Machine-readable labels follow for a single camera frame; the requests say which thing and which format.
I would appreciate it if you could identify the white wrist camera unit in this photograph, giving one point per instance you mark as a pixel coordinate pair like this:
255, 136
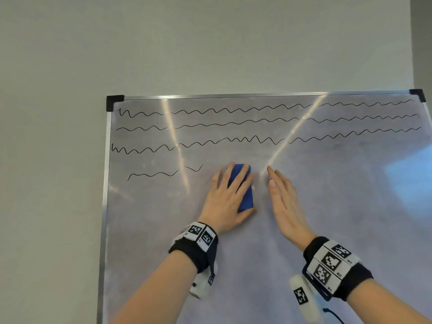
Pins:
305, 300
204, 283

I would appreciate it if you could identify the black wristband with marker tags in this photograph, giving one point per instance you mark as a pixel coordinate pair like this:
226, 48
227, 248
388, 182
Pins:
195, 246
337, 268

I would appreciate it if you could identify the person's left forearm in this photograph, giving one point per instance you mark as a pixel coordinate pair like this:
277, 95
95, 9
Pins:
155, 293

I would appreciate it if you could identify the person's left hand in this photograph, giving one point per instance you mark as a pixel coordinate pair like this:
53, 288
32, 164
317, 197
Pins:
224, 205

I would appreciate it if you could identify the blue whiteboard eraser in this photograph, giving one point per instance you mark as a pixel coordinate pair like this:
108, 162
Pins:
244, 188

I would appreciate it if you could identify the white whiteboard with wavy lines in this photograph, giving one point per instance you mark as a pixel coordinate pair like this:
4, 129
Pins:
270, 215

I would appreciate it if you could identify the person's right hand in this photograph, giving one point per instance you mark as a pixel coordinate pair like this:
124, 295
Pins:
290, 212

